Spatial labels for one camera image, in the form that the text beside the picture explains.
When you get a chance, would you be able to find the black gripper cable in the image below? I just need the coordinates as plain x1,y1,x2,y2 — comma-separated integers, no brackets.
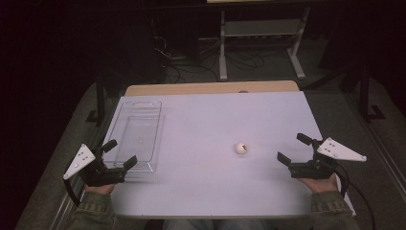
334,162,376,230
63,177,81,207

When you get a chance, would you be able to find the wooden table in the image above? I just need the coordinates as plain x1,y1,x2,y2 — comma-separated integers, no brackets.
124,80,300,98

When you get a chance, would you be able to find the person's left hand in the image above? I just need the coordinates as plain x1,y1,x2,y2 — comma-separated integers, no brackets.
84,183,116,196

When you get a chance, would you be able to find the white table cover board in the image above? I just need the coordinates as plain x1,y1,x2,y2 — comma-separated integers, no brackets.
106,91,357,219

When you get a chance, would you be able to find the white metal desk frame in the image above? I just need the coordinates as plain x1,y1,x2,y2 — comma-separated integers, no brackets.
217,6,312,82

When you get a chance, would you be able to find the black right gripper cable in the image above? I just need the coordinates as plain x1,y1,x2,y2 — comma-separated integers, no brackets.
334,162,376,230

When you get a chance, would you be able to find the black metal stand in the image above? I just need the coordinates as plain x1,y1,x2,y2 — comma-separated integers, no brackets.
357,61,386,124
85,60,107,127

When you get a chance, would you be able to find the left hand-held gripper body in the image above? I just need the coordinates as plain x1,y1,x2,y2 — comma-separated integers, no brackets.
62,144,128,188

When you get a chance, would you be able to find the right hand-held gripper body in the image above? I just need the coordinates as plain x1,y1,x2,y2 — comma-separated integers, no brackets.
289,137,368,179

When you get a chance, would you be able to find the tangle of floor cables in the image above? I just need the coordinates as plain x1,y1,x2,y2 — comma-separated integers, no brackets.
152,34,266,84

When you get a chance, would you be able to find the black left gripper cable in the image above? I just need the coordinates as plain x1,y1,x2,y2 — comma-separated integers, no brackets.
63,177,81,207

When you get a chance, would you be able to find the clear plastic container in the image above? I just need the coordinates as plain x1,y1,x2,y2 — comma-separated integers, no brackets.
102,101,166,173

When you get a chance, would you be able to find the person's right hand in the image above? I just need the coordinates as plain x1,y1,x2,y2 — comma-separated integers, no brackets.
296,173,339,195

